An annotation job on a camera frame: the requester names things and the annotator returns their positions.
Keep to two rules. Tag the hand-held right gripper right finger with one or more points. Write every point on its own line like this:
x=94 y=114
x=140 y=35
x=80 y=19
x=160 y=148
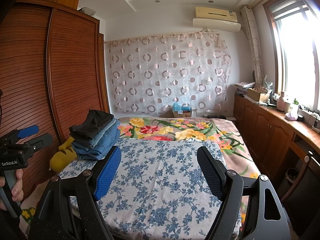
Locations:
x=212 y=172

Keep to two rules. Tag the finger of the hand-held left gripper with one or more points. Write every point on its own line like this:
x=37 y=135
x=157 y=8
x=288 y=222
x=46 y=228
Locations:
x=41 y=140
x=28 y=130

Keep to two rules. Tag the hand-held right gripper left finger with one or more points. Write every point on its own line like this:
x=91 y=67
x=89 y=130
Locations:
x=107 y=172

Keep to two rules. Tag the black pants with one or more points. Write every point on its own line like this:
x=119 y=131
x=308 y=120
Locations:
x=92 y=123

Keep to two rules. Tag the person's left hand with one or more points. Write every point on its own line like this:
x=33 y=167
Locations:
x=17 y=187

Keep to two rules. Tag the dark blue folded jeans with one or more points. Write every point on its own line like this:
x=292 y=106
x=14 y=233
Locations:
x=95 y=152

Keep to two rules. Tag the yellow plush toy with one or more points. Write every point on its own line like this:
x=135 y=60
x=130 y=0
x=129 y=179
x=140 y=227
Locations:
x=60 y=160

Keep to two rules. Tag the light blue folded jeans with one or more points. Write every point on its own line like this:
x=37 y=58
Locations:
x=106 y=132

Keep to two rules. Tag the blue floral bedsheet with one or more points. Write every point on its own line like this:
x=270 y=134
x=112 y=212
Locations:
x=155 y=185

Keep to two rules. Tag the colourful floral blanket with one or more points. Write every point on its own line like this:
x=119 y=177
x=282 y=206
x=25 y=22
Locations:
x=187 y=127

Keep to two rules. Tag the small cardboard box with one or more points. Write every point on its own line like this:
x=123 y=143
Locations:
x=182 y=113

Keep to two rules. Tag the wooden cabinet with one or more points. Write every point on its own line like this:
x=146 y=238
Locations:
x=262 y=125

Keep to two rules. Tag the wooden slatted wardrobe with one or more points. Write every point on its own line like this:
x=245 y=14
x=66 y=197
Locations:
x=70 y=67

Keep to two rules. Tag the dark waste bin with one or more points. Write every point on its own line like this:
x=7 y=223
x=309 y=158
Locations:
x=292 y=176

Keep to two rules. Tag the open cardboard box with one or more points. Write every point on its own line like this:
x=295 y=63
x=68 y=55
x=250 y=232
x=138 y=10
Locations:
x=257 y=95

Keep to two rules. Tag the stack of papers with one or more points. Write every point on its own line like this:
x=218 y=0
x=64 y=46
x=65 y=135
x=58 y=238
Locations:
x=243 y=87

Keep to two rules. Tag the pink jug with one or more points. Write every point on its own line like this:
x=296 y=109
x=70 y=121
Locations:
x=281 y=102

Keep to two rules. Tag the white cup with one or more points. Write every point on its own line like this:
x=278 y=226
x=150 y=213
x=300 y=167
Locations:
x=288 y=107

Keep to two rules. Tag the grey box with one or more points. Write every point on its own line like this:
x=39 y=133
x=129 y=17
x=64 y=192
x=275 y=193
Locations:
x=87 y=11

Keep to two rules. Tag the patterned window curtain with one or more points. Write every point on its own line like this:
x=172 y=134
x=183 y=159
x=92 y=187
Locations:
x=252 y=45

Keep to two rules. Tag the window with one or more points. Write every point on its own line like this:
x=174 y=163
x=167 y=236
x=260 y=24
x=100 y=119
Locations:
x=295 y=55

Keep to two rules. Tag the cream air conditioner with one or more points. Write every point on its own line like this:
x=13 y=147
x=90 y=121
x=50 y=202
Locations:
x=215 y=18

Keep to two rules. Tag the circle patterned wall curtain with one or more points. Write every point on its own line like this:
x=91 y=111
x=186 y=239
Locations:
x=162 y=75

